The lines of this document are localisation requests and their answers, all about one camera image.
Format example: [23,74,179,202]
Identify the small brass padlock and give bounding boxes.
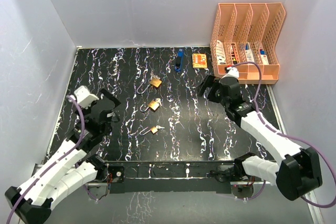
[139,126,158,136]

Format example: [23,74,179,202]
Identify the red black item in organizer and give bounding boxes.
[230,43,238,65]

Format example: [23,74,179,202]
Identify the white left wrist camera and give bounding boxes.
[73,86,99,109]

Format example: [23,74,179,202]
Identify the orange file organizer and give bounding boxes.
[210,3,286,84]

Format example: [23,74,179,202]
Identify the white blue box in organizer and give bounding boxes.
[245,42,255,62]

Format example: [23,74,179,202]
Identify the yellow spiral notebook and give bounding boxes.
[192,54,207,69]

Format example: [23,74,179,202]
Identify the blue red box in organizer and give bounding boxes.
[259,48,269,65]

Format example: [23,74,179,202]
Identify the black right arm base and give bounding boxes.
[207,165,255,186]

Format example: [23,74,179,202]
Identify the medium brass padlock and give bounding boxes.
[140,100,160,112]

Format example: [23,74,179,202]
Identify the large brass padlock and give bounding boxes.
[136,77,162,94]

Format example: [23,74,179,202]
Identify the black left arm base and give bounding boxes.
[89,165,125,185]

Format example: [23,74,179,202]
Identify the aluminium frame rail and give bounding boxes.
[19,84,325,224]

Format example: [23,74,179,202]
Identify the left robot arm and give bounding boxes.
[5,86,121,223]

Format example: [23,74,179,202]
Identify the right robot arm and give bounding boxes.
[198,75,322,201]

